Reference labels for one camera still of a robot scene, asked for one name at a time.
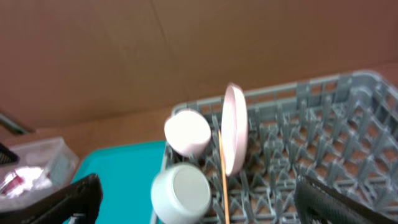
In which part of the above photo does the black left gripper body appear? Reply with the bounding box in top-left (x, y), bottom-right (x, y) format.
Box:
top-left (0, 143), bottom-right (19, 166)

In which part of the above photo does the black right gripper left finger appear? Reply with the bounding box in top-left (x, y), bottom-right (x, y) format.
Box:
top-left (1, 174), bottom-right (103, 224)

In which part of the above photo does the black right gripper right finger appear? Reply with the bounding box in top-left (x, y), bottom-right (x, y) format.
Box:
top-left (294, 175), bottom-right (396, 224)

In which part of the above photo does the red snack wrapper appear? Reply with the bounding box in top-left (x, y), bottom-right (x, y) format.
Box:
top-left (1, 175), bottom-right (24, 195)

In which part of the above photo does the grey bowl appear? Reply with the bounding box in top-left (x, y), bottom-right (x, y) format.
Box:
top-left (150, 163), bottom-right (211, 224)

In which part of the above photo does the wooden chopstick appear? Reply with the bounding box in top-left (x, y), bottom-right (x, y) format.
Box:
top-left (218, 130), bottom-right (230, 224)

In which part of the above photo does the large white plate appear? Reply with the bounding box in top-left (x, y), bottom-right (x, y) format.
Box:
top-left (221, 83), bottom-right (248, 176)

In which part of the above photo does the pink white bowl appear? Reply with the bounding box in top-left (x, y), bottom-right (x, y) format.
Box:
top-left (164, 110), bottom-right (211, 157)

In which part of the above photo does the grey dishwasher rack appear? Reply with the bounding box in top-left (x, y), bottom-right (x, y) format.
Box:
top-left (160, 71), bottom-right (397, 223)

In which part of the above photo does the clear plastic storage bin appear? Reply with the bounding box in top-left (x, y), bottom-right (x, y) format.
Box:
top-left (1, 137), bottom-right (79, 213)

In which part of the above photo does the teal serving tray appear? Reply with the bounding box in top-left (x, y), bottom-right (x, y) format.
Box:
top-left (73, 141), bottom-right (165, 224)

